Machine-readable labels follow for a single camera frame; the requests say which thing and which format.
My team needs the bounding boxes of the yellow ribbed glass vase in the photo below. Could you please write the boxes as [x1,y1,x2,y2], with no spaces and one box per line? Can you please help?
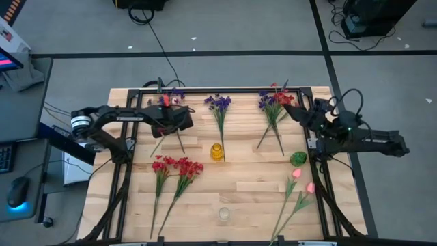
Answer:
[210,143,225,162]

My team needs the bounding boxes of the clear glass vase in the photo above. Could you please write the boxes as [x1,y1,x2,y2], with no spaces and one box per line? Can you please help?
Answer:
[217,206,231,222]

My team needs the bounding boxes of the black keyboard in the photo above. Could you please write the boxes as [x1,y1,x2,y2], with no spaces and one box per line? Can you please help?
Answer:
[0,143,16,174]

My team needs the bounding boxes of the white box under desk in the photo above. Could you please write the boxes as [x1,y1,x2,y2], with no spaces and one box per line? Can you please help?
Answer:
[63,152,96,186]

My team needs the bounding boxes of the grey folded cloth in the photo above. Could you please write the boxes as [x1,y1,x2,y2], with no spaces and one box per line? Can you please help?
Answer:
[3,59,46,92]

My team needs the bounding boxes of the black equipment box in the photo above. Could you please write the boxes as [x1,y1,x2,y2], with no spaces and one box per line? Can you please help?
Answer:
[112,0,170,11]

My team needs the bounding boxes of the computer monitor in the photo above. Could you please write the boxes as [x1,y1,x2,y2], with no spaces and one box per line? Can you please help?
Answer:
[0,46,25,73]

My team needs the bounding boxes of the green glass vase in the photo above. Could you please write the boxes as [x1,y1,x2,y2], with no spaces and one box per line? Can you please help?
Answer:
[290,151,308,167]

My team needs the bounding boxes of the black computer mouse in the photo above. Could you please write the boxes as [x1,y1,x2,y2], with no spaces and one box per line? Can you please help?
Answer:
[6,176,31,208]

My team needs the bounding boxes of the black metal table frame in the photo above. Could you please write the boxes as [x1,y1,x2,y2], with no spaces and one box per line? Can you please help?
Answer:
[80,87,368,246]

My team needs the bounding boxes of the grey office desk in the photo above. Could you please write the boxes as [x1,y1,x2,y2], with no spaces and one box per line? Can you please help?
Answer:
[0,56,54,223]

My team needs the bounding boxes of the pink artificial tulip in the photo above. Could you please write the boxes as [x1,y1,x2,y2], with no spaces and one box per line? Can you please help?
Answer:
[268,181,316,246]
[271,167,303,242]

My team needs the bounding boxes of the black orange-striped floor mat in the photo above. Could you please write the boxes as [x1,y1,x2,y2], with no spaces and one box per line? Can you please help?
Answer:
[0,0,27,27]

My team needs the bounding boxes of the black cable loop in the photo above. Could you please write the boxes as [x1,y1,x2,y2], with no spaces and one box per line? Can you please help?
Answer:
[142,77,187,89]

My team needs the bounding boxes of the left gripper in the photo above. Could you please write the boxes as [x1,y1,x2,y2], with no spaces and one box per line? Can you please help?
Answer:
[150,105,195,139]

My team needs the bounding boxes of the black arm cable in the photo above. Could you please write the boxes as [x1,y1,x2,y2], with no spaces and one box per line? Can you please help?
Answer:
[336,87,373,137]

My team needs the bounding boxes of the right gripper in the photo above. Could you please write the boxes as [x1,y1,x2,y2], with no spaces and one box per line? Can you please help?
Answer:
[283,98,331,135]

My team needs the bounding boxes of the black equipment cart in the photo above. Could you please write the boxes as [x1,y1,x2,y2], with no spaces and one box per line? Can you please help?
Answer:
[339,0,419,40]

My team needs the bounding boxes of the long black floor cable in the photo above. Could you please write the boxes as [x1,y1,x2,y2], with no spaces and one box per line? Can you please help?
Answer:
[128,3,187,88]

